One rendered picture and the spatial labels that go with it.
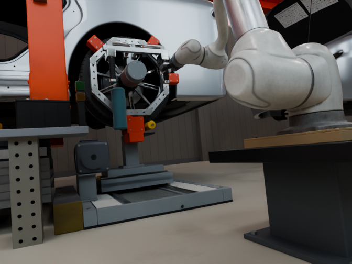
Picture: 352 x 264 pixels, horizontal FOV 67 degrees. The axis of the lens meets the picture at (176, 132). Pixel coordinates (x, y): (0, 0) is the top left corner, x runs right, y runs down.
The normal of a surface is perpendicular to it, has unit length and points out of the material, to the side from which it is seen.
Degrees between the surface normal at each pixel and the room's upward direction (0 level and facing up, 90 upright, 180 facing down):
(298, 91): 123
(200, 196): 90
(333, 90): 93
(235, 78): 96
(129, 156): 90
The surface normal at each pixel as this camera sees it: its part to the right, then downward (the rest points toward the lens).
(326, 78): 0.43, -0.09
